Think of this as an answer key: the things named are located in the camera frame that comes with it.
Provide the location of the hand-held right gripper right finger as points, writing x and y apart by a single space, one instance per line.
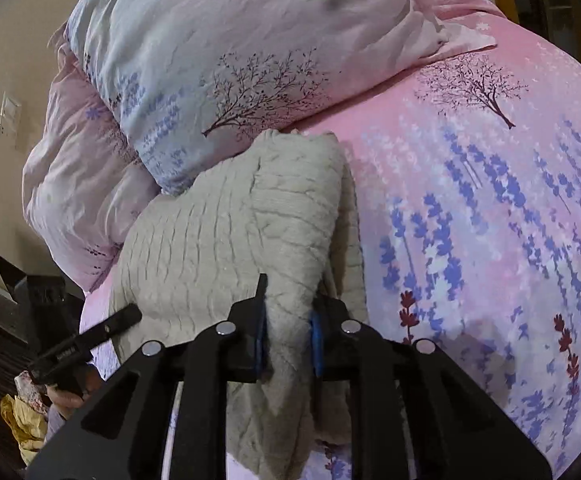
317 347

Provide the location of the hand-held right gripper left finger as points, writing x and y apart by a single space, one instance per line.
257 342

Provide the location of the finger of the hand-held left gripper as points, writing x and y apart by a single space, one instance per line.
115 324

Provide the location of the person's left hand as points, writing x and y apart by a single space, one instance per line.
73 396

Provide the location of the orange dotted floral cloth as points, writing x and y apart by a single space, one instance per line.
30 385

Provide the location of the person's purple clothing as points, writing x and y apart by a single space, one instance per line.
58 422

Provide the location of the yellow crumpled cloth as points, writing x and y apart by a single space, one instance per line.
23 425

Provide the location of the dark furniture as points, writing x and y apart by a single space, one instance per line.
5 295

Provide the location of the pink floral pillow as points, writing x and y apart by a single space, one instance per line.
75 180

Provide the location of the pink floral bed sheet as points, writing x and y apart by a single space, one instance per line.
470 240

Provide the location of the pale blue tree-print pillow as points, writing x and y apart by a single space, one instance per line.
250 50

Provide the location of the white wall switch plate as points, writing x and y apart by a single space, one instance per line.
9 114

